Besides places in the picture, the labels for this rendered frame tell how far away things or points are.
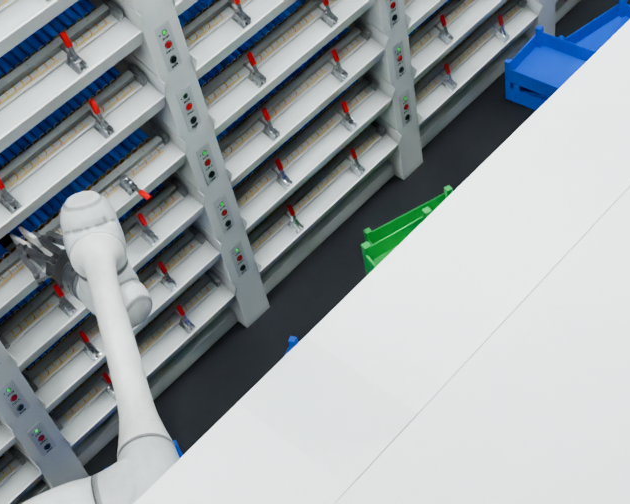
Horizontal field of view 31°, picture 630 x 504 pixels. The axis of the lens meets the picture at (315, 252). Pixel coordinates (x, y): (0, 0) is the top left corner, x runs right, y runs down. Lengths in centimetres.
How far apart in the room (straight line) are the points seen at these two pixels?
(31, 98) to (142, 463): 87
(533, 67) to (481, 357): 273
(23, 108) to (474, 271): 144
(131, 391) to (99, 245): 30
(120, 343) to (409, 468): 112
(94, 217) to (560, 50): 204
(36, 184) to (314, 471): 158
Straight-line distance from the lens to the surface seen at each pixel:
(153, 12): 247
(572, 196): 116
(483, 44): 367
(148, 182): 267
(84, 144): 252
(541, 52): 378
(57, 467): 302
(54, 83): 240
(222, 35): 268
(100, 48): 244
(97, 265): 210
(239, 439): 103
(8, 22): 228
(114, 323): 205
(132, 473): 185
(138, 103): 257
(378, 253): 281
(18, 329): 273
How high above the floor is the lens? 259
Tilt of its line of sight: 50 degrees down
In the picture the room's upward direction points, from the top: 14 degrees counter-clockwise
